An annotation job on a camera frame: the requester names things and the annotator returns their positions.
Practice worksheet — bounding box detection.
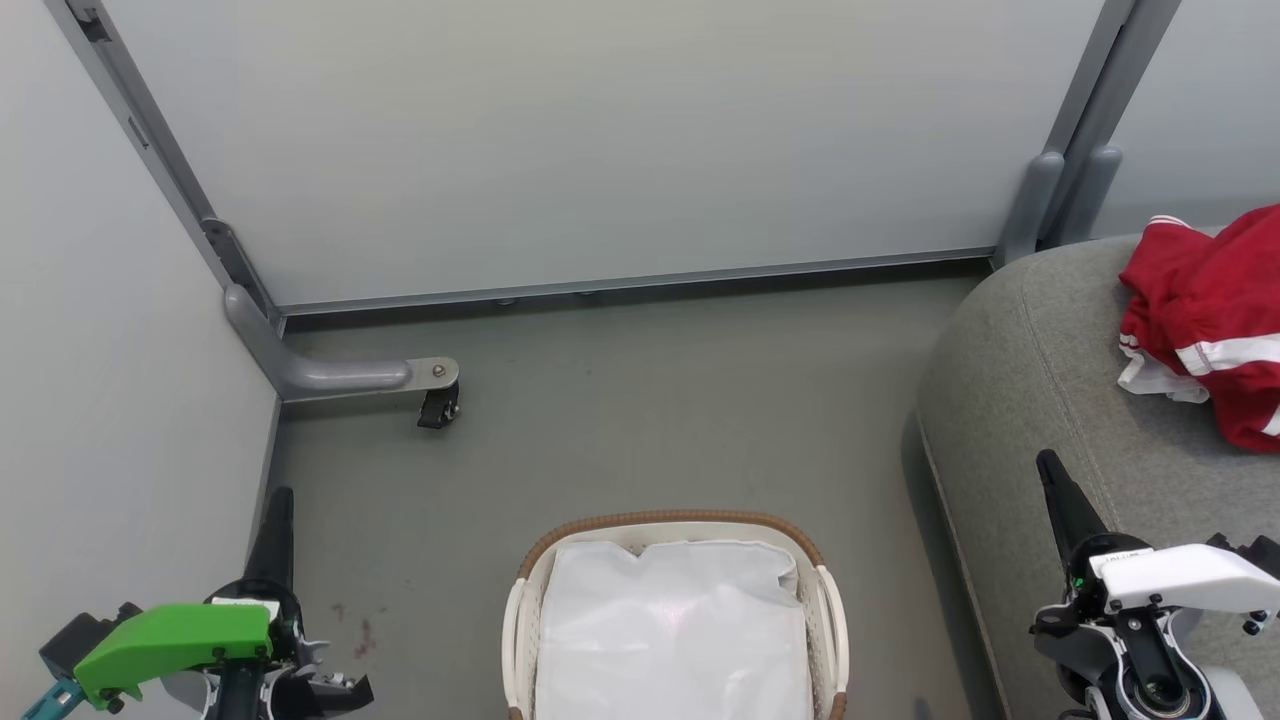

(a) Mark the teal left camera connector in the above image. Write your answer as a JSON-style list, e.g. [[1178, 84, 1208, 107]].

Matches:
[[22, 678, 87, 720]]

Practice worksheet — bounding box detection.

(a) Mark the grey fabric sofa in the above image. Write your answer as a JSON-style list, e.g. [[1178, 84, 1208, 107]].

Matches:
[[915, 225, 1280, 720]]

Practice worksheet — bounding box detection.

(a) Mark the white laundry basket brown rim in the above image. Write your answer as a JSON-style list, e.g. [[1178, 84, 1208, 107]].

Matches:
[[503, 510, 851, 720]]

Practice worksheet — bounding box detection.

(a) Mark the grey double partition post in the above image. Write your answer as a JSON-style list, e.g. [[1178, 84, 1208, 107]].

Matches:
[[1040, 0, 1183, 246]]

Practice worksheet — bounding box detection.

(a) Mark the short grey partition foot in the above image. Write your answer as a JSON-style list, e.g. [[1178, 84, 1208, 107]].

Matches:
[[1058, 145, 1124, 244], [993, 150, 1067, 269]]

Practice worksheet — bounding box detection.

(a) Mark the long grey partition foot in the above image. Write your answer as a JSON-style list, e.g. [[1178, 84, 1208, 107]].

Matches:
[[222, 284, 462, 405]]

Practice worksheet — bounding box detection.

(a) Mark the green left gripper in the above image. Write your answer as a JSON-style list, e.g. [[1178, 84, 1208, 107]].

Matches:
[[72, 486, 377, 720]]

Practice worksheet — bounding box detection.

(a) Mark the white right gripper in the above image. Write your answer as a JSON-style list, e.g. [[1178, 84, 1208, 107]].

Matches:
[[1030, 449, 1280, 641]]

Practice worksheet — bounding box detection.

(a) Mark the grey partition post with hinge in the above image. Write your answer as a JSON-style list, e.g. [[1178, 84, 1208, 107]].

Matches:
[[45, 0, 288, 331]]

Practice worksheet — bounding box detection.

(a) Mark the red garment with white stripes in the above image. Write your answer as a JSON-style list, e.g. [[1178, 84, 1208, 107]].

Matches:
[[1117, 205, 1280, 454]]

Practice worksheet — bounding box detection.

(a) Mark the white basket liner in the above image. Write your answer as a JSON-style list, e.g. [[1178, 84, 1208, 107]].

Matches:
[[535, 540, 814, 720]]

